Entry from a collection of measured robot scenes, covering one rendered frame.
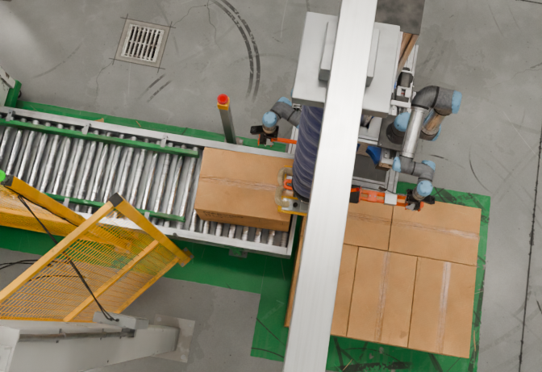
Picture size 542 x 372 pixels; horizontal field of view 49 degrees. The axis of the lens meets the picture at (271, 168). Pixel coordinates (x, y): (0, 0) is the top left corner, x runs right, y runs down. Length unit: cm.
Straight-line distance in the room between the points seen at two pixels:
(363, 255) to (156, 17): 267
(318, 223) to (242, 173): 223
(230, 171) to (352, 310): 122
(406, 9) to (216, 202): 162
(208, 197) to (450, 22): 274
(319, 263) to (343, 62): 56
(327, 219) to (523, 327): 352
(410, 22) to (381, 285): 186
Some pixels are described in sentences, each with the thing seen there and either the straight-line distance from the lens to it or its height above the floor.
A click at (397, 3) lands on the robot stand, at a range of 302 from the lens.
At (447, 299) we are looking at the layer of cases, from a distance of 420.
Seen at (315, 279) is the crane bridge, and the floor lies 305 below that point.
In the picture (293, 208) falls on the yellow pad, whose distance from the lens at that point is 355.
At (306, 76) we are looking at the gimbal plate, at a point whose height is 288.
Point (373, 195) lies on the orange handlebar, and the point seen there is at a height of 122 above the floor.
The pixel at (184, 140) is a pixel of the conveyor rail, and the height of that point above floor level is 59.
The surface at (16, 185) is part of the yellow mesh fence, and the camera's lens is 282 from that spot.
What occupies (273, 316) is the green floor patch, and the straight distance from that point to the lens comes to 458.
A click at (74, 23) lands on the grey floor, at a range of 547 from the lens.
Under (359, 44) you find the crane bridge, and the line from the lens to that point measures 173.
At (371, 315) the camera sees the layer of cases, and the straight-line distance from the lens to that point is 409.
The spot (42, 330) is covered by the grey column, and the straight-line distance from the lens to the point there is 192.
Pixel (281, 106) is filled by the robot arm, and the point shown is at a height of 153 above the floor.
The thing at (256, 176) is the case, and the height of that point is 95.
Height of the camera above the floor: 458
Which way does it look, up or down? 75 degrees down
